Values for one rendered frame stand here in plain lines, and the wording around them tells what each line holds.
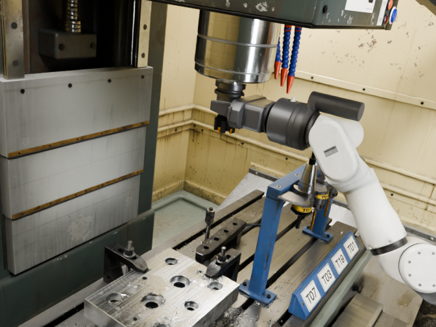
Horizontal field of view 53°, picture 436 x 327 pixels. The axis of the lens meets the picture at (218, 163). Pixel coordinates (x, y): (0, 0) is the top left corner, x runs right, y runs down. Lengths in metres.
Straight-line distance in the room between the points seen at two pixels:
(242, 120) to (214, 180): 1.44
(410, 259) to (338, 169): 0.18
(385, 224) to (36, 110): 0.80
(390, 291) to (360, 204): 0.99
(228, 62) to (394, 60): 1.07
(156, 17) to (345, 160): 0.84
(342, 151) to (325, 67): 1.15
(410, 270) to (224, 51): 0.49
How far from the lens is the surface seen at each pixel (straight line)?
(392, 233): 0.80
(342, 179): 0.77
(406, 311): 1.73
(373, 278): 1.78
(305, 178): 1.10
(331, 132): 0.77
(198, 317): 1.02
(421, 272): 0.79
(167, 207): 2.27
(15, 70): 1.08
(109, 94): 1.26
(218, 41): 0.83
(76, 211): 1.33
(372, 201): 0.79
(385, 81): 1.82
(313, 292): 1.25
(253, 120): 0.84
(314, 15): 0.70
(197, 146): 2.29
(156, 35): 1.42
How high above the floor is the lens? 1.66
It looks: 22 degrees down
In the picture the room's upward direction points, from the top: 8 degrees clockwise
